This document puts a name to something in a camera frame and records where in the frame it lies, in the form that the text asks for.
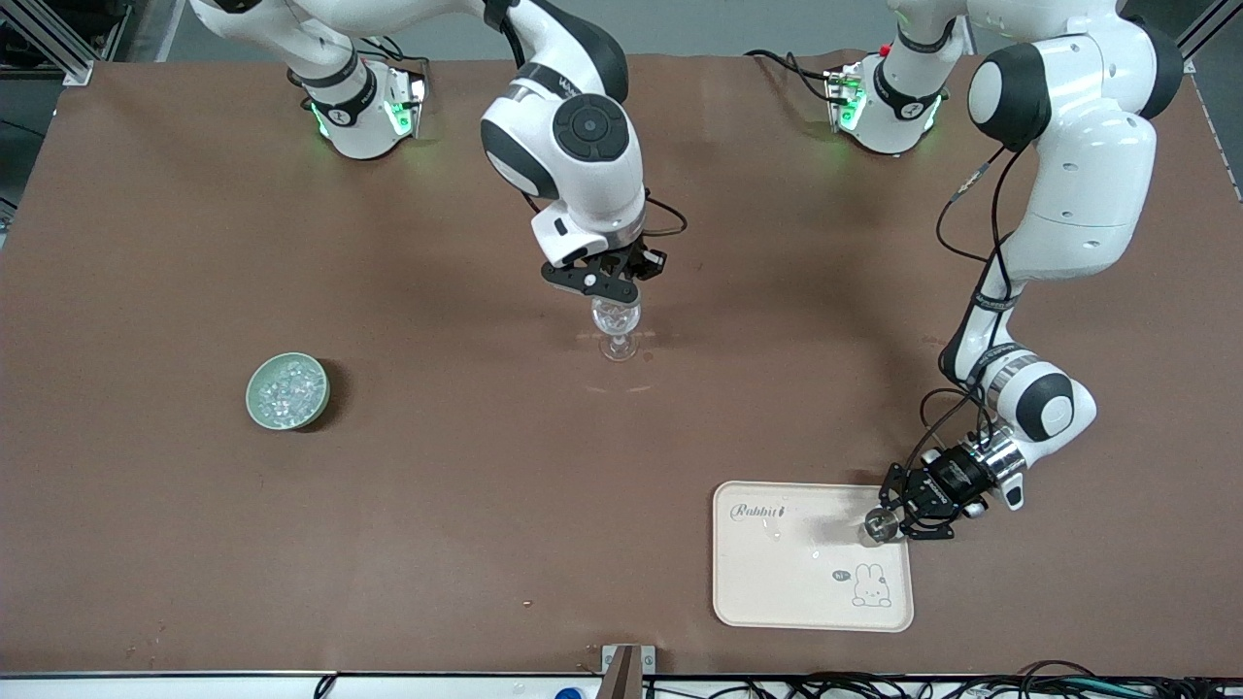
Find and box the clear stemmed wine glass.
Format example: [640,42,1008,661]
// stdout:
[590,295,644,363]

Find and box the clear ice cubes pile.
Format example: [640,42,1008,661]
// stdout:
[260,359,325,424]

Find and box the cream rabbit print tray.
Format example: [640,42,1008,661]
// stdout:
[712,481,916,634]

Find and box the brown table cover mat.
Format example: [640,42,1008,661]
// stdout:
[0,50,1243,678]

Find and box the pale green ceramic bowl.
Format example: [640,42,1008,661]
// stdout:
[245,351,332,431]

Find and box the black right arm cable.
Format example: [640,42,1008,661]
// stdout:
[641,192,689,240]

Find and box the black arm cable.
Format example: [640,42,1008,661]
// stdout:
[641,192,689,240]
[903,146,1023,486]

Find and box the black cable bundle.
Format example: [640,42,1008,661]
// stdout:
[641,660,1243,699]

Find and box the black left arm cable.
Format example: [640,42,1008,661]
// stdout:
[903,146,1023,486]

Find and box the black left base cable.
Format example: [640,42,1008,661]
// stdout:
[744,49,844,104]

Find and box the black base cable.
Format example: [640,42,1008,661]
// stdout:
[744,49,844,104]
[361,35,430,90]

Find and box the black right base cable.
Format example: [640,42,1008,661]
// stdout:
[361,35,430,90]

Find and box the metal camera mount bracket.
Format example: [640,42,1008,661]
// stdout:
[600,644,657,699]

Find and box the aluminium frame profile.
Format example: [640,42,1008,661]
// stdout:
[1173,0,1243,65]
[0,0,133,86]

